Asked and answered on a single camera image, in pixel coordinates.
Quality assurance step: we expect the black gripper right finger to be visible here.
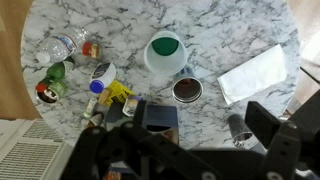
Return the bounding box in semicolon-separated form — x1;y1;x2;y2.
245;91;320;180

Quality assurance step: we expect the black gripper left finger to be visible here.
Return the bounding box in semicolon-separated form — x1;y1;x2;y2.
60;101;214;180

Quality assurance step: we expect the metallic cup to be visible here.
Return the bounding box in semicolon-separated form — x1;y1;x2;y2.
172;65;203;104

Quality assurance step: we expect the dark grey cup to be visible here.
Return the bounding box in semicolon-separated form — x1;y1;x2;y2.
227;114;258;149

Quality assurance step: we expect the translucent plastic cup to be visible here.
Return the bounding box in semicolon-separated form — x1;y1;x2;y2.
143;30;188;76

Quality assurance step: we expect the dark blue box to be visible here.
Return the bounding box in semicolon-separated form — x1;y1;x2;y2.
105;99;180;180

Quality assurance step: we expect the small white tube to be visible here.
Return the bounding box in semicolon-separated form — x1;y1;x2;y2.
83;97;97;118

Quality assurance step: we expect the yellow packet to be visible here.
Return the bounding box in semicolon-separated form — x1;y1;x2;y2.
106;80;134;106

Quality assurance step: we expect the white folded napkin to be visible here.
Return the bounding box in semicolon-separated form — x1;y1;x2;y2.
217;44;287;105

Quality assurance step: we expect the white blue-capped bottle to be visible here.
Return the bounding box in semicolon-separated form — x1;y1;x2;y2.
89;62;116;94

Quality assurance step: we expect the open green tin can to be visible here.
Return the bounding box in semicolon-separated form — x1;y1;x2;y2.
36;81;67;104

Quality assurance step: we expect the small red-capped sauce bottle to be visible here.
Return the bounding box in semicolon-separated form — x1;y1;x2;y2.
82;42;101;59

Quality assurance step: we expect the green glass bottle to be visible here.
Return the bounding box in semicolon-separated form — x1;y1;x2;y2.
35;57;75;92

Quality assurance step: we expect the clear water bottle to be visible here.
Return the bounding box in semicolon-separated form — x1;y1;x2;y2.
36;27;90;63

